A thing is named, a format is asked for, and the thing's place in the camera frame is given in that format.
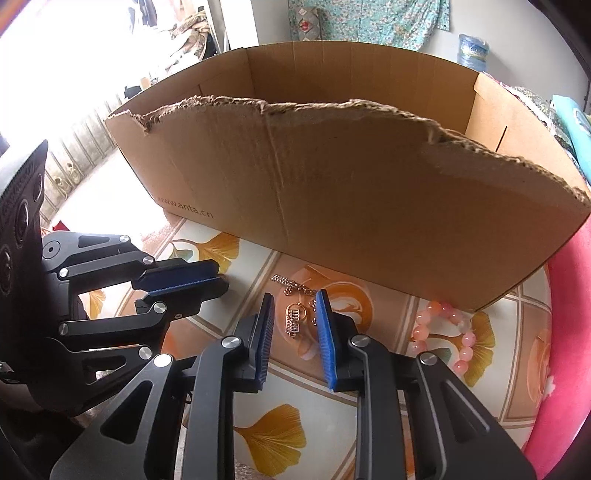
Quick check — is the turquoise floral wall cloth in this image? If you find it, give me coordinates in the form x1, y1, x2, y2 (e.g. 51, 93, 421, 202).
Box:
288, 0, 451, 51

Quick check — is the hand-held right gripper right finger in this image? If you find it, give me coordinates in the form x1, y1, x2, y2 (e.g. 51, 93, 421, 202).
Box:
315, 288, 539, 480

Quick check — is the pile of folded bedding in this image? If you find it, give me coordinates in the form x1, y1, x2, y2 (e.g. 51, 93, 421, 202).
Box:
152, 9, 218, 70

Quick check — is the gold ladder pendant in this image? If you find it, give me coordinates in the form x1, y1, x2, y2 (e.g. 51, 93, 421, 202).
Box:
285, 302, 309, 340

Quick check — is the rolled floral pillow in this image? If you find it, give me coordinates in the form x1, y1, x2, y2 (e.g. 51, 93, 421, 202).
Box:
292, 4, 326, 42

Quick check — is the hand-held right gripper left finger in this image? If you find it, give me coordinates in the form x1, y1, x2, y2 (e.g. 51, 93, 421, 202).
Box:
50, 292, 277, 480

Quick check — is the grey patterned quilt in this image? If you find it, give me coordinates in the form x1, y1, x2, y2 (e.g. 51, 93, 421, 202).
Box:
499, 83, 568, 139

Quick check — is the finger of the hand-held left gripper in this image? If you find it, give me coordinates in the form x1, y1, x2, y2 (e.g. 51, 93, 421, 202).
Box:
41, 231, 221, 297
50, 276, 230, 394

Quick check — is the blue water jug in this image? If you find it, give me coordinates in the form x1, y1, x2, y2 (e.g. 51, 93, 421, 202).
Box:
457, 33, 490, 72

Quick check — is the torn cardboard box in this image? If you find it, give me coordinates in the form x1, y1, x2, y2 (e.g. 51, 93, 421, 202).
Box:
104, 41, 591, 312

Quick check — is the metal balcony railing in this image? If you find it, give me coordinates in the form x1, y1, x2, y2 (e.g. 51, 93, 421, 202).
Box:
41, 83, 153, 222

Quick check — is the pink bead bracelet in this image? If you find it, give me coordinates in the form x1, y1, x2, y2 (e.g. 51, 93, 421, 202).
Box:
406, 300, 478, 377

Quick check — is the leaf pattern tablecloth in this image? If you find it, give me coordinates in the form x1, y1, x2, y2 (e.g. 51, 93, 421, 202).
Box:
88, 217, 555, 480

